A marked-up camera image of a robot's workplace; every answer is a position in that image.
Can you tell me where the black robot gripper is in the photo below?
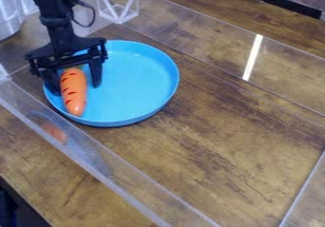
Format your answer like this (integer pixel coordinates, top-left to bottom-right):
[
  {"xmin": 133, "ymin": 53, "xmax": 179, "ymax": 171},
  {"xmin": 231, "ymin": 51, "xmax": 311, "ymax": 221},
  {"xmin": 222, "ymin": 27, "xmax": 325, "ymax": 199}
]
[{"xmin": 24, "ymin": 26, "xmax": 108, "ymax": 96}]

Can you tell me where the orange toy carrot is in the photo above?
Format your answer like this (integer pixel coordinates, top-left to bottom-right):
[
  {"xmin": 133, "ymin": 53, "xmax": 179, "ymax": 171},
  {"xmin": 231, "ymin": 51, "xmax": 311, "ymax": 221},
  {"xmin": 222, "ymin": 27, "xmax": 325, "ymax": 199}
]
[{"xmin": 60, "ymin": 67, "xmax": 86, "ymax": 117}]

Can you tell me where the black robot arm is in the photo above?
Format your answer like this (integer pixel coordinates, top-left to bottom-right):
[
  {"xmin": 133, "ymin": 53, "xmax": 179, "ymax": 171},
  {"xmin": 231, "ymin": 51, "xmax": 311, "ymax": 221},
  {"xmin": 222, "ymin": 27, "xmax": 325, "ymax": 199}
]
[{"xmin": 24, "ymin": 0, "xmax": 108, "ymax": 95}]

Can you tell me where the round blue tray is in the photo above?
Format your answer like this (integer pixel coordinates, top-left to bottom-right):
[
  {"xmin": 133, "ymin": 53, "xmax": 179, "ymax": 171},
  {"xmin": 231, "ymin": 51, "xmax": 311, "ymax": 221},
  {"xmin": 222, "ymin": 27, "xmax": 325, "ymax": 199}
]
[{"xmin": 42, "ymin": 40, "xmax": 180, "ymax": 127}]

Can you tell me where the white grey patterned curtain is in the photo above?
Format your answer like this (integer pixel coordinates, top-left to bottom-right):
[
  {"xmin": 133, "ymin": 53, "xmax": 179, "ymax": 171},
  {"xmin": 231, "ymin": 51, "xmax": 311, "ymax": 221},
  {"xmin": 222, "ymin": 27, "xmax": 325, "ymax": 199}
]
[{"xmin": 0, "ymin": 0, "xmax": 37, "ymax": 41}]

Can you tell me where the clear acrylic front barrier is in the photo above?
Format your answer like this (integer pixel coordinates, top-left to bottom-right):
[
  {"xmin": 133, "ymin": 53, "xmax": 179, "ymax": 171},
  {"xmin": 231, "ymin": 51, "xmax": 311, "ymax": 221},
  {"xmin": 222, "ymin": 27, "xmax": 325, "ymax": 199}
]
[{"xmin": 0, "ymin": 79, "xmax": 219, "ymax": 227}]

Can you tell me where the clear acrylic corner bracket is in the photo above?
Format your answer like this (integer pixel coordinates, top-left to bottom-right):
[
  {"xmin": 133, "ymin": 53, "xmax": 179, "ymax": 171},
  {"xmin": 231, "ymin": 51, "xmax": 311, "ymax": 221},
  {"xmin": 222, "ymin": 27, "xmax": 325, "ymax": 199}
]
[{"xmin": 96, "ymin": 0, "xmax": 137, "ymax": 25}]

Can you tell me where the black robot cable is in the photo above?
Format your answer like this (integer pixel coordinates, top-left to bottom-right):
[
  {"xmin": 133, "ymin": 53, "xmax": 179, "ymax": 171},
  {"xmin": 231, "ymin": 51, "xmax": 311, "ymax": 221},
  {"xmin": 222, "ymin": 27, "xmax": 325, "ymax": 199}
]
[{"xmin": 69, "ymin": 0, "xmax": 97, "ymax": 28}]

